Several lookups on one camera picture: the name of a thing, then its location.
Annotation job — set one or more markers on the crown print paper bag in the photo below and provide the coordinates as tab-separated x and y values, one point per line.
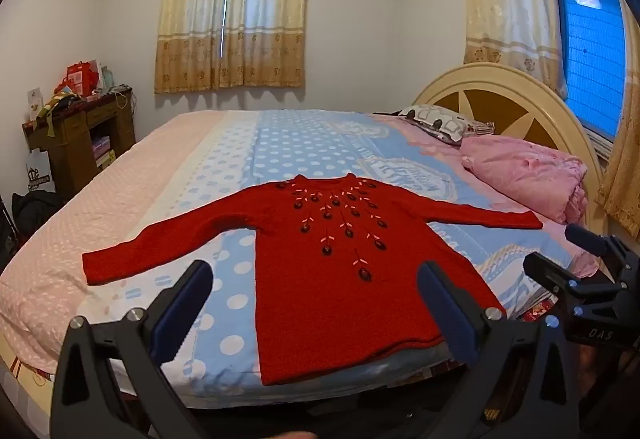
40	174

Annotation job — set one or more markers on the red knitted sweater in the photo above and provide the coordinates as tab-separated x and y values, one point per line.
325	299

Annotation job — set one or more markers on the wide yellow patterned curtain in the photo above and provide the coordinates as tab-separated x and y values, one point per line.
230	19

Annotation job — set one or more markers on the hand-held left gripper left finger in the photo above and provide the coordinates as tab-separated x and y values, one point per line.
184	314

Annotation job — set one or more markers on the pale blue bag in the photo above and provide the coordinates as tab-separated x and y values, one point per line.
107	78

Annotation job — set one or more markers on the white wall socket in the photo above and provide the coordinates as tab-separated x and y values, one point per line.
34	99

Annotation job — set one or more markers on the brown wooden desk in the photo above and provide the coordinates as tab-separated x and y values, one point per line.
75	144

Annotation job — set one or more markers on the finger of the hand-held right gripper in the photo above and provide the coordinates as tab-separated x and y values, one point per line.
587	239
547	271

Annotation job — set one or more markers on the green yellow cloth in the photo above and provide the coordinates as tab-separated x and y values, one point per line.
52	111

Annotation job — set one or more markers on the pink quilt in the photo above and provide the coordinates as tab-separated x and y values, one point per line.
520	169

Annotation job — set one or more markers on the bed with printed sheet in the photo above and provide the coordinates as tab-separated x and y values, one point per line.
235	154

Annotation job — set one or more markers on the window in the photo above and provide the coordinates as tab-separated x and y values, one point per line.
590	44

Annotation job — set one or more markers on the black bag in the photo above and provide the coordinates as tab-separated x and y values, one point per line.
35	214

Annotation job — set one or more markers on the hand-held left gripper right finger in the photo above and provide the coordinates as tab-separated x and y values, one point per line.
445	314

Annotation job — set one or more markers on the patterned grey white pillow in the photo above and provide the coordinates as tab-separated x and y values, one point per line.
440	121

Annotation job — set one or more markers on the black case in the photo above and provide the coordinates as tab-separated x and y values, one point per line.
6	234

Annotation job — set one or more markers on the red gift bag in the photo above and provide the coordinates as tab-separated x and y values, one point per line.
82	76

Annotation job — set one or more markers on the cream wooden headboard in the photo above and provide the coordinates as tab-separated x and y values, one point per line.
500	79

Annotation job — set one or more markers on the yellow curtain edge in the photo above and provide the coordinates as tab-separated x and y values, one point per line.
625	179

